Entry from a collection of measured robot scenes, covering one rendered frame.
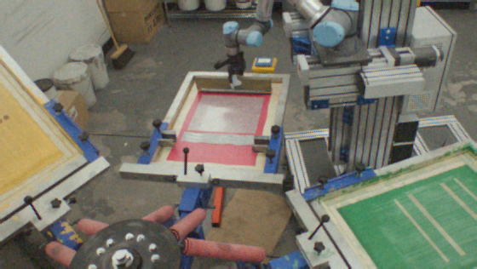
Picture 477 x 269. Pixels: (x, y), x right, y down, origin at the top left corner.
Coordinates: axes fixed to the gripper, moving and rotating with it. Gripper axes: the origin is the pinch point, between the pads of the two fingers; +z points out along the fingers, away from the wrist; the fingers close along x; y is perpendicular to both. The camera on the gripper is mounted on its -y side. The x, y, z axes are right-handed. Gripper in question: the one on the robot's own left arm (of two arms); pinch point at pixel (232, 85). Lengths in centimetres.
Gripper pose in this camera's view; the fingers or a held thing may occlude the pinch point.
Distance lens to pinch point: 229.0
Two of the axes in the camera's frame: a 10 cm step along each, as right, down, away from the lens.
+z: 0.8, 7.6, 6.4
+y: 9.8, 0.6, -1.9
